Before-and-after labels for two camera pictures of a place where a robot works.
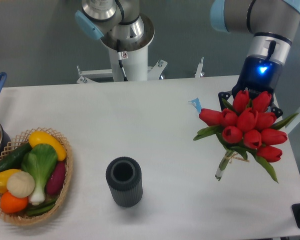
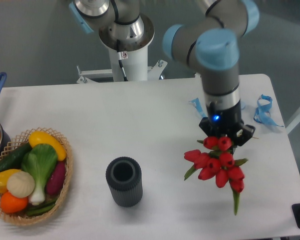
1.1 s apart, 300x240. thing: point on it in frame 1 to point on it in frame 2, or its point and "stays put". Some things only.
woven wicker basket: x=17 y=142 stays put
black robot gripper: x=258 y=73 to x=226 y=120
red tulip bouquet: x=248 y=128 to x=217 y=162
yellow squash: x=41 y=137 stays put
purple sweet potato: x=55 y=179 stays put
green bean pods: x=41 y=208 stays put
